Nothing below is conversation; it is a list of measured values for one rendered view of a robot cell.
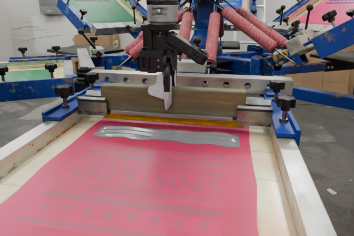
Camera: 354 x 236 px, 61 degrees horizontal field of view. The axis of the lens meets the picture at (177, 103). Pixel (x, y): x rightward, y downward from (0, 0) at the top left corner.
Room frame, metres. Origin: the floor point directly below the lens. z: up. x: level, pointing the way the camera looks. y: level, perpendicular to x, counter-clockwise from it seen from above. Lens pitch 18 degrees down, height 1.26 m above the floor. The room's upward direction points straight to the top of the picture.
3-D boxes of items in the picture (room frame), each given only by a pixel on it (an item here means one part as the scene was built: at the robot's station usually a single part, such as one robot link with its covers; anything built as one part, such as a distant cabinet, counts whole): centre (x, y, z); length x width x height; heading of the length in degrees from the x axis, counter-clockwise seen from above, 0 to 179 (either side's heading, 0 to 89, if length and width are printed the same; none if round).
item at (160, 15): (0.75, 0.04, 1.24); 0.08 x 0.08 x 0.05
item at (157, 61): (0.76, 0.04, 1.16); 0.09 x 0.08 x 0.12; 79
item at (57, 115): (0.84, 0.28, 0.97); 0.30 x 0.05 x 0.07; 169
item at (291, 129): (0.73, -0.26, 0.97); 0.30 x 0.05 x 0.07; 169
